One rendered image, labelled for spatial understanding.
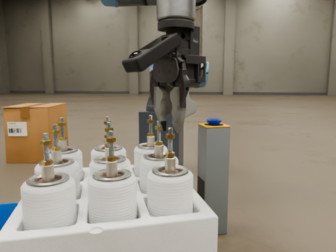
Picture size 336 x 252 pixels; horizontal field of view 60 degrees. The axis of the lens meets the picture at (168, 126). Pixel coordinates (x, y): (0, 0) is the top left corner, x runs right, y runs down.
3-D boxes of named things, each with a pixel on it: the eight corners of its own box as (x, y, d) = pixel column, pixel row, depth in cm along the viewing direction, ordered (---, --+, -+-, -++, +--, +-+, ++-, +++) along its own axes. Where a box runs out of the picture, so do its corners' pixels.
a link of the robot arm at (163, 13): (175, -9, 51) (146, 0, 57) (175, 18, 52) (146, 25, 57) (203, -1, 56) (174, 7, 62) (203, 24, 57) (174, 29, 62)
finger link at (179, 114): (204, 130, 59) (199, 84, 58) (183, 133, 55) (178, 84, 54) (192, 130, 61) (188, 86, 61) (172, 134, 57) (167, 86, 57)
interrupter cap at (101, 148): (119, 145, 85) (119, 143, 85) (124, 151, 78) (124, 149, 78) (93, 147, 83) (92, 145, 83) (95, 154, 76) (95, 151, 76)
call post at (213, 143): (196, 224, 89) (197, 124, 84) (217, 222, 91) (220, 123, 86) (204, 236, 82) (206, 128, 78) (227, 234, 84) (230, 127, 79)
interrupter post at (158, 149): (155, 156, 73) (155, 143, 73) (164, 157, 73) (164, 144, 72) (153, 159, 71) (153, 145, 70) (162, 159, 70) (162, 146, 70)
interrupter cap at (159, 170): (196, 173, 60) (196, 170, 60) (167, 181, 55) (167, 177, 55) (172, 165, 66) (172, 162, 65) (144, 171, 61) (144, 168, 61)
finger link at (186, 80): (192, 107, 54) (187, 59, 54) (186, 107, 53) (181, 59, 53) (174, 109, 58) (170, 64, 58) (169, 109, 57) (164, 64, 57)
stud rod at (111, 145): (111, 169, 57) (110, 131, 56) (108, 168, 57) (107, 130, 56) (115, 168, 57) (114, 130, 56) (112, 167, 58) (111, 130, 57)
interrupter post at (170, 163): (178, 172, 60) (178, 157, 60) (169, 175, 59) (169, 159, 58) (170, 170, 62) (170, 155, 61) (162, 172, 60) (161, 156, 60)
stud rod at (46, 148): (51, 172, 55) (49, 133, 54) (47, 173, 54) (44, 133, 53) (48, 171, 55) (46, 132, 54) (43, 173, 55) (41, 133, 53)
